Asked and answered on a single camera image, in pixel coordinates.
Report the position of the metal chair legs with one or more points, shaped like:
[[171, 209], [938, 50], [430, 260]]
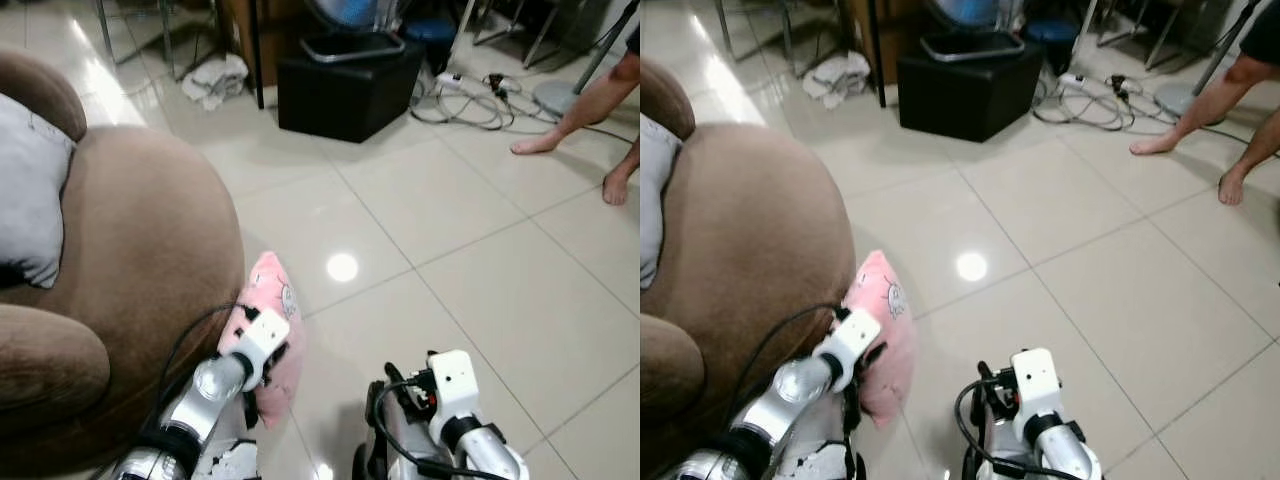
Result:
[[165, 40], [735, 35]]

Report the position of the black cube ottoman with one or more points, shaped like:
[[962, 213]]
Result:
[[345, 95], [965, 95]]

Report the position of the blue round fan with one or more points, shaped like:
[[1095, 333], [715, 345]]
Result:
[[965, 10], [352, 12]]

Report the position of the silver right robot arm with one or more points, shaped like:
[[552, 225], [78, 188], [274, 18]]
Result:
[[1060, 450], [485, 450]]

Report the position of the grey rimmed tray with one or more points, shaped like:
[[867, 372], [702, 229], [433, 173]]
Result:
[[352, 47], [972, 46]]

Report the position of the black upright pole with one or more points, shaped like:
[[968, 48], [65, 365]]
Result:
[[256, 50], [877, 50]]

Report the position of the person's black shorts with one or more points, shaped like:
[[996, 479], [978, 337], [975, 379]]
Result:
[[1265, 30]]

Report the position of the person's bare leg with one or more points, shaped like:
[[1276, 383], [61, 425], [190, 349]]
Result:
[[590, 105], [1215, 100], [1250, 160], [620, 180]]

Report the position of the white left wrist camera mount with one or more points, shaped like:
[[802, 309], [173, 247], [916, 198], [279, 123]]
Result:
[[262, 338], [850, 340]]

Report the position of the white power strip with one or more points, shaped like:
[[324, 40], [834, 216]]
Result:
[[1073, 78], [452, 77]]

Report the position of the blue round stool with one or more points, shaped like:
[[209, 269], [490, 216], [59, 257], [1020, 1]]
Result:
[[1052, 32], [432, 28]]

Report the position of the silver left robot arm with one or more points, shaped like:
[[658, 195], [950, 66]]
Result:
[[210, 390], [790, 395]]

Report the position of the white crumpled cloth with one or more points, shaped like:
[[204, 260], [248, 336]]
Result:
[[838, 78], [215, 80]]

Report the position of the brown fabric sofa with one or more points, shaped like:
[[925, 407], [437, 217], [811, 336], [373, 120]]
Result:
[[140, 230], [760, 230]]

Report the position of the grey round stand base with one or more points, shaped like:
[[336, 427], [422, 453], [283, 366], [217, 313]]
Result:
[[1178, 97], [558, 97]]

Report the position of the pink cartoon print pillow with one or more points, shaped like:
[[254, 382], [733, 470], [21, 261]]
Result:
[[272, 290], [885, 300]]

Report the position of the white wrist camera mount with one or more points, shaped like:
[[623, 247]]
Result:
[[1037, 385], [455, 385], [262, 338], [850, 340]]

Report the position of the grey pillow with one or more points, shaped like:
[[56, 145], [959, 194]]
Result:
[[30, 190], [655, 200]]

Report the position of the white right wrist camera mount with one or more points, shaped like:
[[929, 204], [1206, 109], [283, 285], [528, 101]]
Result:
[[1037, 385], [455, 385]]

